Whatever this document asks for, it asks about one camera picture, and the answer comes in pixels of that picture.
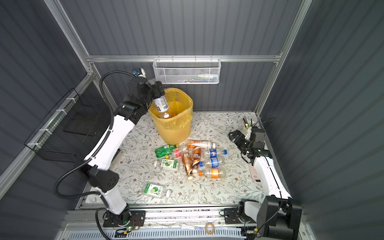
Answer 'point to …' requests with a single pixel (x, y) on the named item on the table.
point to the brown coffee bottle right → (196, 157)
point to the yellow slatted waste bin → (176, 128)
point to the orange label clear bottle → (213, 173)
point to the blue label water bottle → (212, 163)
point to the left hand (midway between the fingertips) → (153, 84)
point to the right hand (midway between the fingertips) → (235, 138)
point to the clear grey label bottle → (161, 104)
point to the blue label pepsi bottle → (214, 153)
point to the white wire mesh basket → (187, 71)
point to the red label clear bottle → (177, 152)
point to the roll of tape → (213, 227)
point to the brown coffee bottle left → (187, 160)
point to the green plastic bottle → (165, 151)
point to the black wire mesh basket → (73, 128)
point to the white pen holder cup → (249, 124)
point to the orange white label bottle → (191, 144)
